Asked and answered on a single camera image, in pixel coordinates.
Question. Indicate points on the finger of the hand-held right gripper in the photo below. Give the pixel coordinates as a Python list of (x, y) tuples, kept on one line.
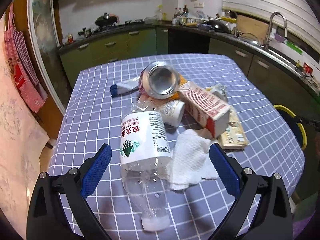
[(306, 121)]

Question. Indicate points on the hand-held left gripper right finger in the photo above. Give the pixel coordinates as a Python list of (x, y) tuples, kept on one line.
[(225, 170)]

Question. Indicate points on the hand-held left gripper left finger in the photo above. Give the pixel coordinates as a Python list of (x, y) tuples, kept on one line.
[(97, 170)]

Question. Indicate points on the beige cardboard box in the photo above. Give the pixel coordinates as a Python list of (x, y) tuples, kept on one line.
[(235, 137)]

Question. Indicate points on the white paper towel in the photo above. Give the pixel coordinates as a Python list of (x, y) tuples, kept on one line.
[(190, 160)]

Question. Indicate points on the clear plastic water bottle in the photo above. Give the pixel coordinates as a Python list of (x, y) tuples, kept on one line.
[(142, 140)]

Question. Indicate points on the red and white carton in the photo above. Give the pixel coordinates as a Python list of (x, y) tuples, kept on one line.
[(202, 102)]

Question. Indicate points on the white and yellow snack wrapper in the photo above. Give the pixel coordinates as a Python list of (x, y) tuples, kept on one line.
[(220, 92)]

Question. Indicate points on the small white yogurt bottle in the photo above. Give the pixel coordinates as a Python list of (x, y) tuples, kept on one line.
[(172, 110)]

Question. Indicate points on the aluminium drink can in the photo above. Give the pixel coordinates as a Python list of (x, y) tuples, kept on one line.
[(160, 80)]

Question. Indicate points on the yellow rimmed chair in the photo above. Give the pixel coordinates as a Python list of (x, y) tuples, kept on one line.
[(302, 135)]

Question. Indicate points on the purple checked tablecloth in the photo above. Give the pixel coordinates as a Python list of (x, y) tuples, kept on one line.
[(100, 117)]

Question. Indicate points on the steel sink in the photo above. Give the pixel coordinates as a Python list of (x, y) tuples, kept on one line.
[(280, 55)]

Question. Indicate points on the silver toothpaste tube blue cap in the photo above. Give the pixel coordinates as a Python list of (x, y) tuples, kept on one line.
[(125, 87)]

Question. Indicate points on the steel kitchen faucet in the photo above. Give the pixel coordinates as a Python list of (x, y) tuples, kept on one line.
[(268, 30)]

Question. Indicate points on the orange knitted cloth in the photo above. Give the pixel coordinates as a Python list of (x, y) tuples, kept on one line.
[(183, 79)]

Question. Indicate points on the green kitchen cabinets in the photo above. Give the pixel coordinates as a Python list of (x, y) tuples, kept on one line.
[(112, 47)]

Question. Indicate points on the black built-in oven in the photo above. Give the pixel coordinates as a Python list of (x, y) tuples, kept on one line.
[(187, 41)]

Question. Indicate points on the red checked apron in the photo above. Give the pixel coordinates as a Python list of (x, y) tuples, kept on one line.
[(20, 55)]

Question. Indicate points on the gas stove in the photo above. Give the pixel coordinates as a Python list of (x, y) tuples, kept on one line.
[(112, 27)]

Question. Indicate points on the black wok with lid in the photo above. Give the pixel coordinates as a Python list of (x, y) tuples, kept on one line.
[(106, 20)]

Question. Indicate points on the glass door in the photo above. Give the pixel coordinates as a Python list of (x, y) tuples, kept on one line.
[(42, 30)]

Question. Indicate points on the row of condiment bottles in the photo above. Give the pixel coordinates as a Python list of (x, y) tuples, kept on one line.
[(181, 11)]

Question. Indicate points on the white wall socket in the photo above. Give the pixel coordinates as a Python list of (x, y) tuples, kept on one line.
[(199, 4)]

